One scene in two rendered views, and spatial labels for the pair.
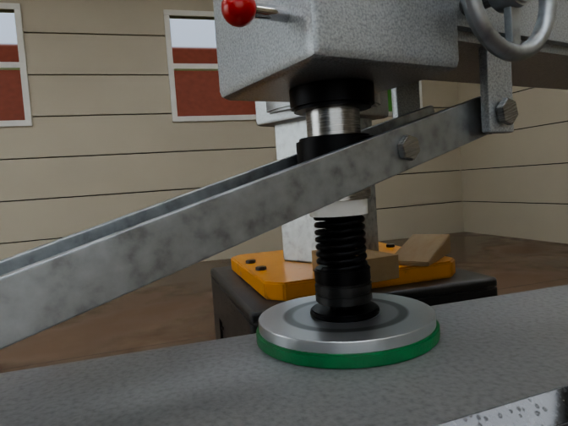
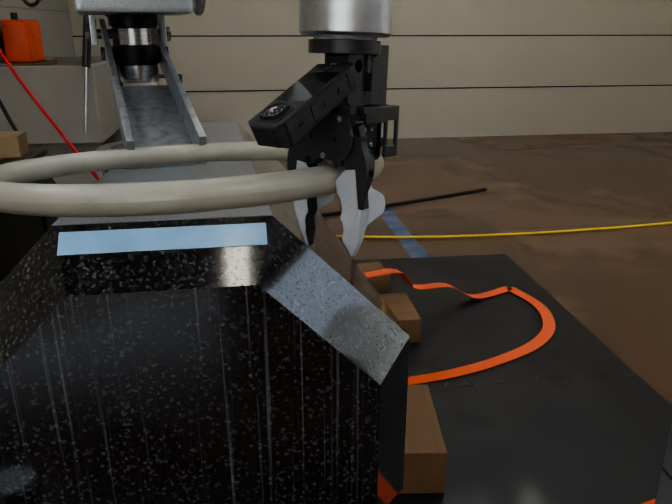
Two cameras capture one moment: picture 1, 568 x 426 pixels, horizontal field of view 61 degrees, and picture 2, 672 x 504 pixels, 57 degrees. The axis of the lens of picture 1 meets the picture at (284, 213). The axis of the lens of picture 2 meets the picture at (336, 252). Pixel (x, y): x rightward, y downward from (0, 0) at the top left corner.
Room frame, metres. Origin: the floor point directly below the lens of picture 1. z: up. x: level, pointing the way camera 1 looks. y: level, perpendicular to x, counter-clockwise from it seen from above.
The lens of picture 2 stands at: (-0.06, 1.22, 1.08)
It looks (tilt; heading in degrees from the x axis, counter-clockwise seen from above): 20 degrees down; 279
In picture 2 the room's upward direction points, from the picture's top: straight up
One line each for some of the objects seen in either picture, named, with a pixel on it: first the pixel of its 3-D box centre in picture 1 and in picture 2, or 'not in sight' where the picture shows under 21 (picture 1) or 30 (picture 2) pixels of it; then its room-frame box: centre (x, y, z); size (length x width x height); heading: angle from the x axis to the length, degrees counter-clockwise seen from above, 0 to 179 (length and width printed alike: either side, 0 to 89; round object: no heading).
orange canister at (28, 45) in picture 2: not in sight; (25, 40); (2.64, -2.69, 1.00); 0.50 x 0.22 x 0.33; 107
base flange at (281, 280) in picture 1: (331, 263); not in sight; (1.31, -0.12, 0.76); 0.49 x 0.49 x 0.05; 16
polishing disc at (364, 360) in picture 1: (345, 320); not in sight; (0.58, -0.07, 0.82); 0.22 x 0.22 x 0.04
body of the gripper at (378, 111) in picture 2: not in sight; (347, 103); (0.04, 0.58, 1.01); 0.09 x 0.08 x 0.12; 60
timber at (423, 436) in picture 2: not in sight; (412, 435); (-0.03, -0.16, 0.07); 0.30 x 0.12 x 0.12; 100
